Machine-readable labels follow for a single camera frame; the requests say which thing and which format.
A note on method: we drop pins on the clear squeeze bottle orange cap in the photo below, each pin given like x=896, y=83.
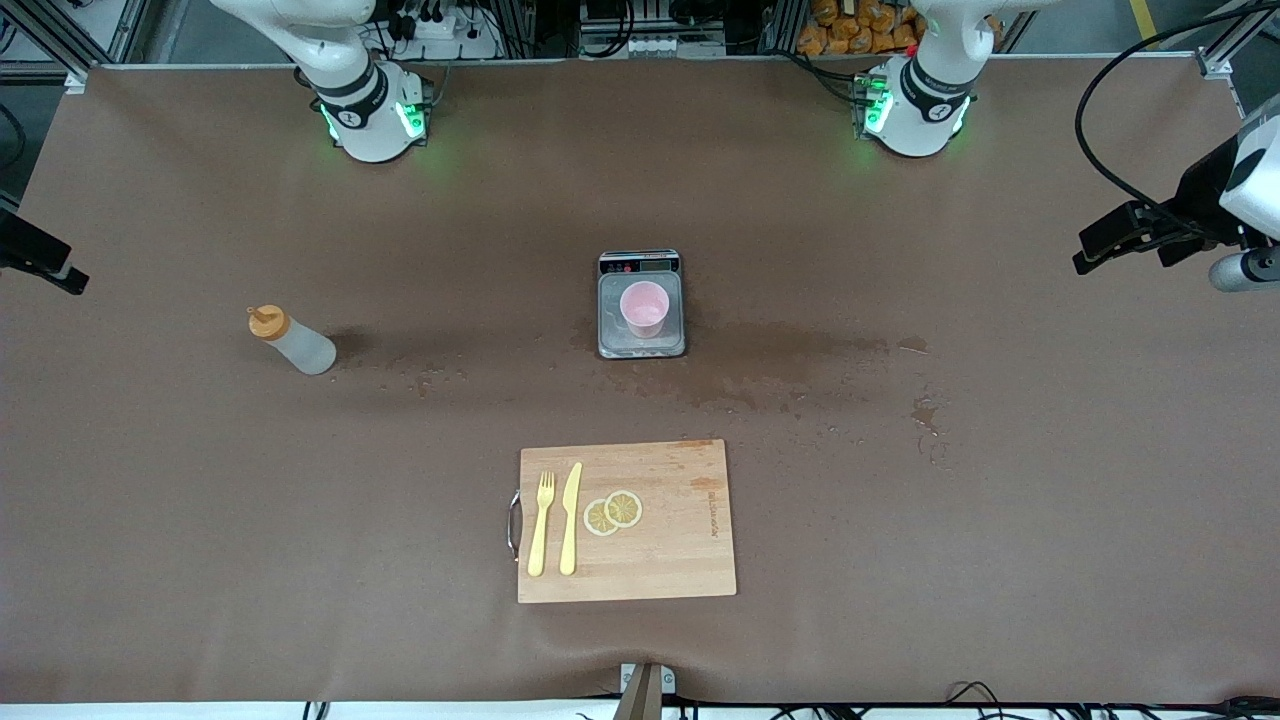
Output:
x=300, y=345

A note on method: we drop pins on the aluminium frame post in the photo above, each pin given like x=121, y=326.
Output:
x=1235, y=40

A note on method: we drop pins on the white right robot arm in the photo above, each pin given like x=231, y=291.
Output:
x=350, y=90

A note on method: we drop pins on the yellow plastic fork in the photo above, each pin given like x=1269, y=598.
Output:
x=541, y=530

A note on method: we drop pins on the wooden cutting board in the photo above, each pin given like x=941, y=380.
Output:
x=660, y=540

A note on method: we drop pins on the yellow plastic knife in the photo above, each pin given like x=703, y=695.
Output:
x=570, y=525

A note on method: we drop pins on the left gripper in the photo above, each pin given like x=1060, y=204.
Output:
x=1198, y=196

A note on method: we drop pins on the orange snack pile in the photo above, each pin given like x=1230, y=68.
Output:
x=850, y=30

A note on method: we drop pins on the pink cup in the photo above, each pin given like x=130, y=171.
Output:
x=645, y=308

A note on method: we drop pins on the white power strip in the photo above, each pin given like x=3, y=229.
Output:
x=440, y=35

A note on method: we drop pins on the silver kitchen scale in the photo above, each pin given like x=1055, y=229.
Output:
x=612, y=335

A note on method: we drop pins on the lemon slice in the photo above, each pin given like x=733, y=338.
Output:
x=625, y=508
x=598, y=518

